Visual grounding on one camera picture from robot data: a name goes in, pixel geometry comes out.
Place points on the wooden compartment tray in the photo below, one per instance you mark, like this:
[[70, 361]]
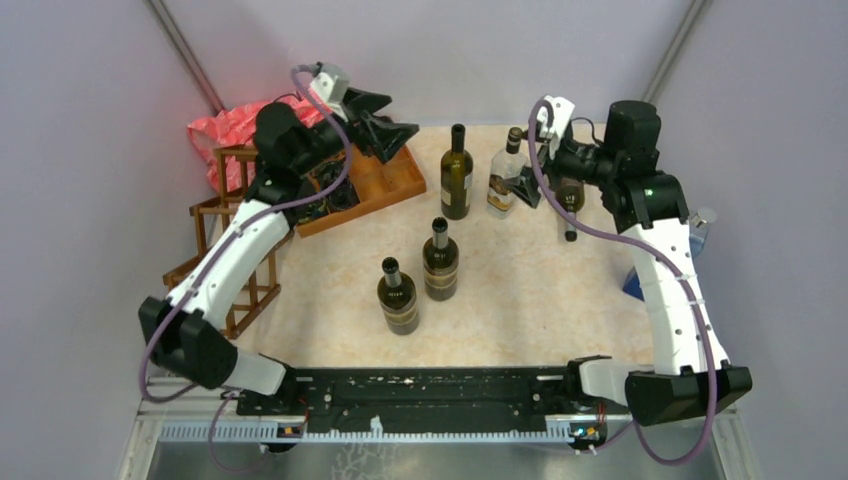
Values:
[[377, 185]]

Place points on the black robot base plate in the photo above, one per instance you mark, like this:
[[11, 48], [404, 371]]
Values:
[[455, 400]]

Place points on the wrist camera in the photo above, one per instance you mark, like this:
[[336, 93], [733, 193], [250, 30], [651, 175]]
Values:
[[554, 118], [330, 84]]

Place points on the rolled dark blue sock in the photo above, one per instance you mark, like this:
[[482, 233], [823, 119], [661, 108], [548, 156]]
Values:
[[316, 181]]

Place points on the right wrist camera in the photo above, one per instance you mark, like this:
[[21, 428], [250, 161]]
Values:
[[554, 118]]

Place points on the rolled black sock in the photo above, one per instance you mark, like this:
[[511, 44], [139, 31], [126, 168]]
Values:
[[344, 197]]

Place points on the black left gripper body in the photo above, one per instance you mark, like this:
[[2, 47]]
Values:
[[353, 131]]

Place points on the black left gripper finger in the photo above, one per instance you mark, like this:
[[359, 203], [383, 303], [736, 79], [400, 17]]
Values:
[[359, 103], [383, 138]]

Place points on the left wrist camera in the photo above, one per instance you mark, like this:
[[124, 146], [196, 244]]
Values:
[[330, 84]]

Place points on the brown wooden wine rack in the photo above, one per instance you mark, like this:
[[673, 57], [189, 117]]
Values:
[[233, 276]]

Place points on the dark wine bottle lying down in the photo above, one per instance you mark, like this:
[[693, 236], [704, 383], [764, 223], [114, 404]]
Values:
[[570, 194]]

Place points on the white cable duct strip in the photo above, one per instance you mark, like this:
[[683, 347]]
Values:
[[272, 432]]

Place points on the green wine bottle silver foil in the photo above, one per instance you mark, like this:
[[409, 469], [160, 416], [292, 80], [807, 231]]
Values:
[[440, 256]]

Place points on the pink plastic bag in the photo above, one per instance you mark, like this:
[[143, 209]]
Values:
[[229, 128]]

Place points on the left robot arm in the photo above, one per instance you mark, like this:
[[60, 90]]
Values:
[[304, 154]]

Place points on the green wine bottle black neck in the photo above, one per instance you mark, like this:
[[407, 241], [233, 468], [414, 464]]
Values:
[[456, 174]]

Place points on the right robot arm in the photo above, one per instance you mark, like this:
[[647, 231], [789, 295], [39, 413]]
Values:
[[691, 375]]

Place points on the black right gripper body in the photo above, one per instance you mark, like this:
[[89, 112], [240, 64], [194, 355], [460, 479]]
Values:
[[580, 161]]

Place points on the clear liquor bottle brown label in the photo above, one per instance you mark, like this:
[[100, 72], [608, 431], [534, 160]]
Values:
[[505, 165]]

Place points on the green wine bottle silver neck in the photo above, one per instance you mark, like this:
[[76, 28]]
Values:
[[397, 295]]

